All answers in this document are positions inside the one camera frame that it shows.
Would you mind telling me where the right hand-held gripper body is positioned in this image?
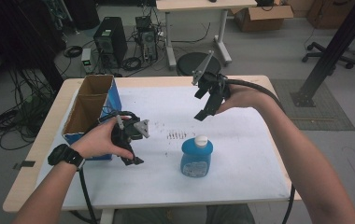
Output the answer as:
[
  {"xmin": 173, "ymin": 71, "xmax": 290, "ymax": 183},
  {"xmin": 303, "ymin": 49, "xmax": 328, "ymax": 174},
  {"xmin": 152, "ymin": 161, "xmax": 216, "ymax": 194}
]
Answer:
[{"xmin": 192, "ymin": 49, "xmax": 232, "ymax": 101}]

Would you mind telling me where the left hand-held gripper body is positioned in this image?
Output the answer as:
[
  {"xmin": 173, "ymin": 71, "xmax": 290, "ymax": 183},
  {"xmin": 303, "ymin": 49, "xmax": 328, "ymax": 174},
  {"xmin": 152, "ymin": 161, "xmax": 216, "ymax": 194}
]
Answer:
[{"xmin": 110, "ymin": 115, "xmax": 151, "ymax": 161}]

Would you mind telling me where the person's right hand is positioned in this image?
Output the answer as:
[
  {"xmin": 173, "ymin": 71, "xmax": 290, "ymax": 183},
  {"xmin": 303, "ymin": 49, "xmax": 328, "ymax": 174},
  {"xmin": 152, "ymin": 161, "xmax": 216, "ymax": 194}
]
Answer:
[{"xmin": 215, "ymin": 83, "xmax": 276, "ymax": 116}]

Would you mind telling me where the person's left hand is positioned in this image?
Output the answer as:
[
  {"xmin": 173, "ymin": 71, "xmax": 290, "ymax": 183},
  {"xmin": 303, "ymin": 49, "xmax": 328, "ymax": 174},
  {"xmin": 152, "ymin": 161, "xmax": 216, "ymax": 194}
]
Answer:
[{"xmin": 70, "ymin": 115, "xmax": 135, "ymax": 161}]

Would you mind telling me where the round black stool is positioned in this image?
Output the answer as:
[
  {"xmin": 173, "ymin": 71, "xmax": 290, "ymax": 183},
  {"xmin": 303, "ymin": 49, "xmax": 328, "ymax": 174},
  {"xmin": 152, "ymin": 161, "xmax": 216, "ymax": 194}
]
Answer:
[{"xmin": 176, "ymin": 51, "xmax": 222, "ymax": 77}]

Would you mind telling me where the blue cardboard box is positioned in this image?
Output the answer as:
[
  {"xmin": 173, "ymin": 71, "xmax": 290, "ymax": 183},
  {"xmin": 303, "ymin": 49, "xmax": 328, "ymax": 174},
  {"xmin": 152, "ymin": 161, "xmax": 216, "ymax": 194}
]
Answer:
[{"xmin": 61, "ymin": 74, "xmax": 123, "ymax": 161}]

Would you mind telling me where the blue bottle with white cap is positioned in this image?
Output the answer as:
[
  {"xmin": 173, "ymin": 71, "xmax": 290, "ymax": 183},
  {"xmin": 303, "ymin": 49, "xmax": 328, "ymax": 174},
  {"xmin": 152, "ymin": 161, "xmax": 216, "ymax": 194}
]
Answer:
[{"xmin": 179, "ymin": 134, "xmax": 215, "ymax": 178}]

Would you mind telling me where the white table leg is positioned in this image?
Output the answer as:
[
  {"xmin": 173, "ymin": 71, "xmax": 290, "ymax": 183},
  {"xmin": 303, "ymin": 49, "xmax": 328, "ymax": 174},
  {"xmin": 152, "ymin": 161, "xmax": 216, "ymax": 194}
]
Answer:
[{"xmin": 98, "ymin": 208, "xmax": 117, "ymax": 224}]

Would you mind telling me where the white table mat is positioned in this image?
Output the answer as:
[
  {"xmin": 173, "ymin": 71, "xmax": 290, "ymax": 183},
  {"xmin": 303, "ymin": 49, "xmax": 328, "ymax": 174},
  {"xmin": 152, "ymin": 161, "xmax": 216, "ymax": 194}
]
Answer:
[{"xmin": 36, "ymin": 85, "xmax": 292, "ymax": 211}]

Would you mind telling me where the black wristwatch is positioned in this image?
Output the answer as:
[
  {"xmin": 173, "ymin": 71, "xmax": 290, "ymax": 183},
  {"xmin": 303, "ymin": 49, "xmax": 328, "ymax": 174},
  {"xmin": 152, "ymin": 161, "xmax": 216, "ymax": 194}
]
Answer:
[{"xmin": 47, "ymin": 143, "xmax": 87, "ymax": 171}]

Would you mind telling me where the open-sided computer case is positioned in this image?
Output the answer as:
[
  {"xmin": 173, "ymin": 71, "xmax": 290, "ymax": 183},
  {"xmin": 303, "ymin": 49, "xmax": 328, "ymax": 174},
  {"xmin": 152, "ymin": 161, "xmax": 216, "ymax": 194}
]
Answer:
[{"xmin": 135, "ymin": 15, "xmax": 160, "ymax": 63}]

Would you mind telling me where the open brown cardboard box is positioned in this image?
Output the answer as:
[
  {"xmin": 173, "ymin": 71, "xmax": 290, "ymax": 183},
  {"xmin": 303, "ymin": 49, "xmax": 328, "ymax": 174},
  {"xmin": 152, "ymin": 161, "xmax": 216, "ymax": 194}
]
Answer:
[{"xmin": 229, "ymin": 4, "xmax": 294, "ymax": 34}]

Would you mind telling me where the small grey power supply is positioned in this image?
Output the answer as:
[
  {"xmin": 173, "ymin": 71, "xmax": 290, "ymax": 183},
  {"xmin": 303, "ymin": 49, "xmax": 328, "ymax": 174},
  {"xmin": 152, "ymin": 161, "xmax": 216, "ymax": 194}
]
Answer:
[{"xmin": 80, "ymin": 48, "xmax": 93, "ymax": 75}]

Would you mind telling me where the white-legged wooden desk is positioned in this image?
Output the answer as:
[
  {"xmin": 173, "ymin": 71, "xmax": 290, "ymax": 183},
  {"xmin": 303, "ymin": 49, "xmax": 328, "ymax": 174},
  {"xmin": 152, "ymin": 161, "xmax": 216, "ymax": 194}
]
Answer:
[{"xmin": 155, "ymin": 0, "xmax": 258, "ymax": 71}]

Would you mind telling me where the black computer tower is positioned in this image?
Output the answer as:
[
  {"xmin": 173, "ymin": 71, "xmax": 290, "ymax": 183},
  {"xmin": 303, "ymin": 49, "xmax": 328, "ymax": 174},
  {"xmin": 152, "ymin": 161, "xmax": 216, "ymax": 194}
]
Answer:
[{"xmin": 92, "ymin": 16, "xmax": 129, "ymax": 70}]

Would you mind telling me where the black floor tape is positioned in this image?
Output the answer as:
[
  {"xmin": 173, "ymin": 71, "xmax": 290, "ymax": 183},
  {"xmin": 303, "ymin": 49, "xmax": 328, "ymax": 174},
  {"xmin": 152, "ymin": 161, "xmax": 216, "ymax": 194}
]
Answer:
[{"xmin": 12, "ymin": 160, "xmax": 36, "ymax": 171}]

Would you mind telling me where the black office chair base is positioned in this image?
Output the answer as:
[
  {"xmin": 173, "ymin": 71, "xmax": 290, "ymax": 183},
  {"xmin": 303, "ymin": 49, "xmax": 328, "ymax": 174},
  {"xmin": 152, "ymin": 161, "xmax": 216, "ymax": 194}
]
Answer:
[{"xmin": 301, "ymin": 41, "xmax": 355, "ymax": 70}]

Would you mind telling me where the grey floor mat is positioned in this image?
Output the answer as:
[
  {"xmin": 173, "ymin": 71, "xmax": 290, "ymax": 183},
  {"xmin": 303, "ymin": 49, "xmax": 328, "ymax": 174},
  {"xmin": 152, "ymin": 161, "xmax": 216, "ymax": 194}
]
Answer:
[{"xmin": 270, "ymin": 77, "xmax": 355, "ymax": 132}]

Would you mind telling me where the closed brown cardboard box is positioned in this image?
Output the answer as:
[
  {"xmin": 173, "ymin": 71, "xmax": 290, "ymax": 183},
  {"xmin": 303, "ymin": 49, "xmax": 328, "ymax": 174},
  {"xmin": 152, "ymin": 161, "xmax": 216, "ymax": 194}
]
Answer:
[{"xmin": 305, "ymin": 0, "xmax": 355, "ymax": 31}]

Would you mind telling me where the black curtain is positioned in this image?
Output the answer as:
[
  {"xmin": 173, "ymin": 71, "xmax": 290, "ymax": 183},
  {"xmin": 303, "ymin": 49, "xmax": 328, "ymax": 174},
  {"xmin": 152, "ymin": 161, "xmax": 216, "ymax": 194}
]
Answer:
[{"xmin": 0, "ymin": 0, "xmax": 67, "ymax": 94}]

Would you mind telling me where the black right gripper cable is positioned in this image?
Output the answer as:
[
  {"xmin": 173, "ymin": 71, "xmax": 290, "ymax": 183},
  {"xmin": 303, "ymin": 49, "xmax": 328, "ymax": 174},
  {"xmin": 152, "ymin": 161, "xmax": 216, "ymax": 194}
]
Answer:
[{"xmin": 226, "ymin": 77, "xmax": 297, "ymax": 224}]

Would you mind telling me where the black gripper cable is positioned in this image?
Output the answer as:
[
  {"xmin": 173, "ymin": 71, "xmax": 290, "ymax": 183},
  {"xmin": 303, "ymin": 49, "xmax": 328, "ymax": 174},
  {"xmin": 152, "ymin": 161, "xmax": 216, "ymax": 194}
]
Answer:
[
  {"xmin": 68, "ymin": 109, "xmax": 141, "ymax": 224},
  {"xmin": 226, "ymin": 77, "xmax": 297, "ymax": 224}
]

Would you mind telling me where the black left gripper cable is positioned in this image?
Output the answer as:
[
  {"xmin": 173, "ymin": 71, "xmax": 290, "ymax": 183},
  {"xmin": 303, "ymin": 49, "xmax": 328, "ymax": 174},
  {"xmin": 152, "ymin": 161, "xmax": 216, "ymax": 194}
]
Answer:
[{"xmin": 68, "ymin": 109, "xmax": 141, "ymax": 224}]

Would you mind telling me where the small black cable coil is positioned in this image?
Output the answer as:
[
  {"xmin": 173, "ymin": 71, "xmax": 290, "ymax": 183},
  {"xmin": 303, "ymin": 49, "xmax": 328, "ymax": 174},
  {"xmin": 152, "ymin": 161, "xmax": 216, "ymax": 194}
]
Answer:
[{"xmin": 63, "ymin": 45, "xmax": 84, "ymax": 59}]

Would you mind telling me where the bundle of black floor cables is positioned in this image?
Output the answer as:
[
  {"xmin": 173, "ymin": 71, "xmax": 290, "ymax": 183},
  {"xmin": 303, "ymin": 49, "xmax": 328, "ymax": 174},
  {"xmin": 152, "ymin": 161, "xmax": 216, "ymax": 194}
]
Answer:
[{"xmin": 0, "ymin": 66, "xmax": 59, "ymax": 151}]

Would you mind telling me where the black metal post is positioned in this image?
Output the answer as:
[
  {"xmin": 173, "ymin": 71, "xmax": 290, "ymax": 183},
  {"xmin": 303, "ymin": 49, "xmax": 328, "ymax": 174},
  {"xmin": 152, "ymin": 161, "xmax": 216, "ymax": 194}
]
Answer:
[{"xmin": 290, "ymin": 0, "xmax": 355, "ymax": 108}]

